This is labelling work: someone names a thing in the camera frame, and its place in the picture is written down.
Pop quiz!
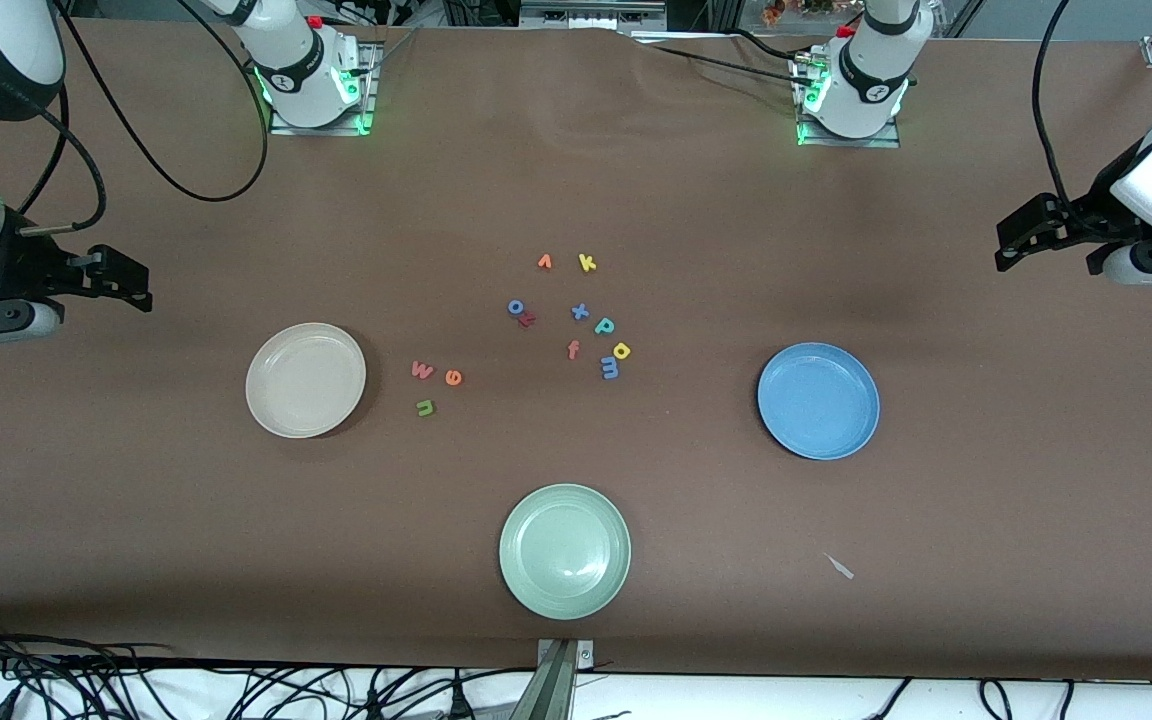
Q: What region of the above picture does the beige plate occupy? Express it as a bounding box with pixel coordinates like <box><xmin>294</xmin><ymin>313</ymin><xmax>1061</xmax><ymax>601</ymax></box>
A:
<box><xmin>245</xmin><ymin>322</ymin><xmax>368</xmax><ymax>440</ymax></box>

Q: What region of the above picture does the grey metal frame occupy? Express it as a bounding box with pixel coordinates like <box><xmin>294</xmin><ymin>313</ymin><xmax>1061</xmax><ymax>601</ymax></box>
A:
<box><xmin>519</xmin><ymin>0</ymin><xmax>669</xmax><ymax>31</ymax></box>

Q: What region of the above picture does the brown table cover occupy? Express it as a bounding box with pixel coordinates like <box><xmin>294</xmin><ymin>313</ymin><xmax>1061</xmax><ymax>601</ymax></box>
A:
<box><xmin>0</xmin><ymin>18</ymin><xmax>1152</xmax><ymax>683</ymax></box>

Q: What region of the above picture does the black base supply cable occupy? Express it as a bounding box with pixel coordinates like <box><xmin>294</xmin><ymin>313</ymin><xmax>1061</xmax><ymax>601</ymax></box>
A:
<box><xmin>636</xmin><ymin>28</ymin><xmax>822</xmax><ymax>89</ymax></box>

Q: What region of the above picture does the blue plate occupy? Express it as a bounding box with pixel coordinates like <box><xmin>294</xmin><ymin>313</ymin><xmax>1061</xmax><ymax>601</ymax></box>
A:
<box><xmin>757</xmin><ymin>342</ymin><xmax>881</xmax><ymax>461</ymax></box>

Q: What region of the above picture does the metal table edge bracket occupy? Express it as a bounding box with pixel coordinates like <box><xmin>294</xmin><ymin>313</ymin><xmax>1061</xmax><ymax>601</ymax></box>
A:
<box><xmin>534</xmin><ymin>638</ymin><xmax>595</xmax><ymax>720</ymax></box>

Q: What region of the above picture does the green plate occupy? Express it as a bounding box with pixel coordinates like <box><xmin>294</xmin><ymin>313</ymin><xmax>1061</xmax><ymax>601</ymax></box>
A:
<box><xmin>498</xmin><ymin>484</ymin><xmax>632</xmax><ymax>621</ymax></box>

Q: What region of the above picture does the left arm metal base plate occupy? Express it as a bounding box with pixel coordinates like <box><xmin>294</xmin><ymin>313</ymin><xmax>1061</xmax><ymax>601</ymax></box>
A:
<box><xmin>796</xmin><ymin>55</ymin><xmax>902</xmax><ymax>149</ymax></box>

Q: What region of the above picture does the orange dried plant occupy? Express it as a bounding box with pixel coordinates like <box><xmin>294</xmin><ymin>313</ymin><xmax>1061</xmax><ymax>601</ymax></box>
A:
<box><xmin>758</xmin><ymin>0</ymin><xmax>867</xmax><ymax>26</ymax></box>

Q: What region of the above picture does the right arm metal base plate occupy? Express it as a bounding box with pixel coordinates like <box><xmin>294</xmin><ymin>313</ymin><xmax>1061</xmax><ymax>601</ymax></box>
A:
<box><xmin>268</xmin><ymin>40</ymin><xmax>378</xmax><ymax>137</ymax></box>

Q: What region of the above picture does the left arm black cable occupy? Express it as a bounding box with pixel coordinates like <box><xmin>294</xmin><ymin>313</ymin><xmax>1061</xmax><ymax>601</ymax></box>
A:
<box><xmin>1031</xmin><ymin>0</ymin><xmax>1082</xmax><ymax>216</ymax></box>

